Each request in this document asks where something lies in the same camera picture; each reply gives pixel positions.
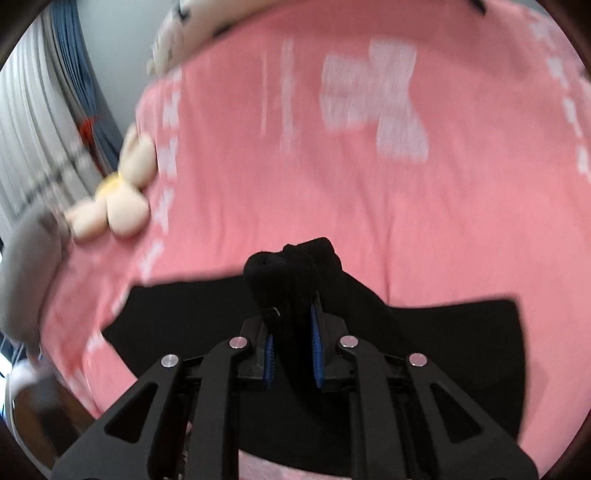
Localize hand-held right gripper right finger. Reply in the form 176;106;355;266
309;305;540;480

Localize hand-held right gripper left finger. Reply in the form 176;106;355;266
51;310;280;480

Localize black pants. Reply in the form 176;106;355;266
100;237;527;478

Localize pink printed bed sheet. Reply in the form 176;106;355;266
41;0;591;480

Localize cream flower plush toy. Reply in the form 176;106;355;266
64;126;156;241

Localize grey plush cushion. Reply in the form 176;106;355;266
0;210;77;344

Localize blue curtain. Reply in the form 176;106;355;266
50;0;124;176

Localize white curtain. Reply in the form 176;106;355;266
0;9;108;241

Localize white patterned pillow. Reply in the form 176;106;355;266
147;0;259;75

